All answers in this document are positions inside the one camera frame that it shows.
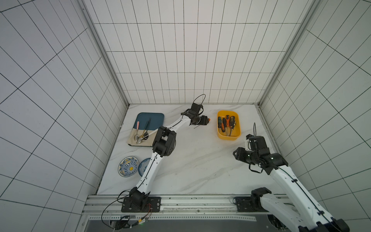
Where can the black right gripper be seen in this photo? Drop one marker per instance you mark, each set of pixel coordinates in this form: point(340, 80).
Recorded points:
point(239, 154)

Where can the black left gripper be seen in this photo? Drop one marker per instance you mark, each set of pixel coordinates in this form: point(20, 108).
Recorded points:
point(194, 123)

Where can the green black screwdriver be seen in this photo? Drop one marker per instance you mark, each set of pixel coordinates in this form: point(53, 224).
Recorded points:
point(219, 123)

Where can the small orange black screwdriver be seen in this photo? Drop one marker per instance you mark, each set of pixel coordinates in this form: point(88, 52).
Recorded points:
point(206, 120)

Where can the large orange black screwdriver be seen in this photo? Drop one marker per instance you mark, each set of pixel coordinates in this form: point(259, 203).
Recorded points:
point(227, 121)

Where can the long brown black screwdriver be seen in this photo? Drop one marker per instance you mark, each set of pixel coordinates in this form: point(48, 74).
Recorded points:
point(232, 124)

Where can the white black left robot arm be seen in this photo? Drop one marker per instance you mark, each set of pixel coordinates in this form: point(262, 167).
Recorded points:
point(163, 146)

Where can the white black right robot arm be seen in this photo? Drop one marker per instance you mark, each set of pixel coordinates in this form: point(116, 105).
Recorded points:
point(308, 214)

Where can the yellow plastic storage box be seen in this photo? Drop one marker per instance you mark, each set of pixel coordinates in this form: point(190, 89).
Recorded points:
point(236, 133)

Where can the dark teal tray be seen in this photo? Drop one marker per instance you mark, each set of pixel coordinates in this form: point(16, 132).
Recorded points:
point(157, 120)

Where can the beige cloth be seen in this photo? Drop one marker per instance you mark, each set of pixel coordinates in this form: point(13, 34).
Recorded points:
point(145, 143)

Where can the metal spoon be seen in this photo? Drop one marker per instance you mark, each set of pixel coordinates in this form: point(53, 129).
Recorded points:
point(139, 141)

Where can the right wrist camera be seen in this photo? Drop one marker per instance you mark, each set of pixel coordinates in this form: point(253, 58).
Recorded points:
point(255, 142)

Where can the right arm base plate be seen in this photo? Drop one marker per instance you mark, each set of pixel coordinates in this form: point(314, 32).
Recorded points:
point(248, 204)

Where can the pink handled spoon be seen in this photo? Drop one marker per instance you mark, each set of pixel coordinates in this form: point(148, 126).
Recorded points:
point(137, 126)

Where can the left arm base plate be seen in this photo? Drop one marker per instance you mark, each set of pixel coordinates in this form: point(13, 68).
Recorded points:
point(150, 204)

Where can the aluminium mounting rail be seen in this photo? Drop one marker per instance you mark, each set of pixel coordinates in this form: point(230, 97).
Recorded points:
point(107, 208)

